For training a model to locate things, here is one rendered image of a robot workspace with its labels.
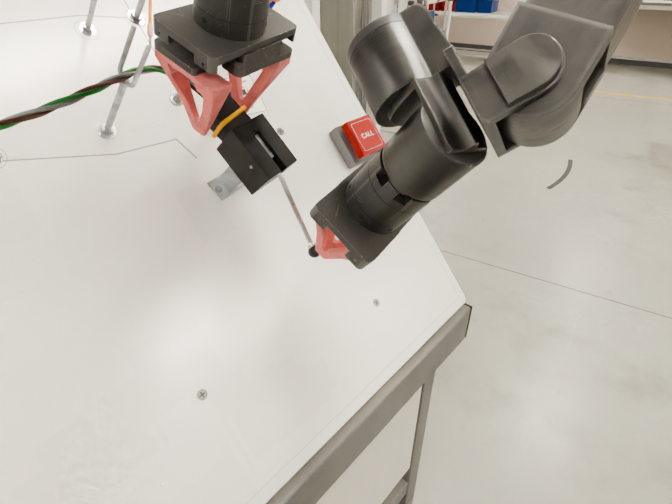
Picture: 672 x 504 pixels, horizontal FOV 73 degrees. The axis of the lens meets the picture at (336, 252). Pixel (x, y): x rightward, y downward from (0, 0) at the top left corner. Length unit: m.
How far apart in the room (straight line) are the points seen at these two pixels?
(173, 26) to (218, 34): 0.03
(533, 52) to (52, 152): 0.39
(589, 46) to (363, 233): 0.19
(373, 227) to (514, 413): 1.42
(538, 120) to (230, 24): 0.23
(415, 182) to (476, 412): 1.43
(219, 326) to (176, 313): 0.04
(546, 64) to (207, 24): 0.24
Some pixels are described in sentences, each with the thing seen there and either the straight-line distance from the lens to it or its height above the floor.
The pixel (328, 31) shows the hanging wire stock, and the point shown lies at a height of 1.13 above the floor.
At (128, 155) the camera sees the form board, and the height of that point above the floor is 1.14.
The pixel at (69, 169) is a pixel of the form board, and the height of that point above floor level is 1.14.
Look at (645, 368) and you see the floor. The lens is 2.12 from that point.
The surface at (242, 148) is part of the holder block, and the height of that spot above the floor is 1.15.
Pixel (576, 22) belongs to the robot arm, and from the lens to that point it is 0.32.
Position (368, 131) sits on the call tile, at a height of 1.11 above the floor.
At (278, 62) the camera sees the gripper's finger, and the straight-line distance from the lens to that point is 0.43.
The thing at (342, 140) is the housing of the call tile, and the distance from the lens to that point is 0.61.
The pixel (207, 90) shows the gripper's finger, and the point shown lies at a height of 1.21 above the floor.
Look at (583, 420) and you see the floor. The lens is 1.82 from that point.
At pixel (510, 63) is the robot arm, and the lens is 0.30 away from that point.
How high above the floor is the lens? 1.30
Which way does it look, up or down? 33 degrees down
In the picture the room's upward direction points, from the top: straight up
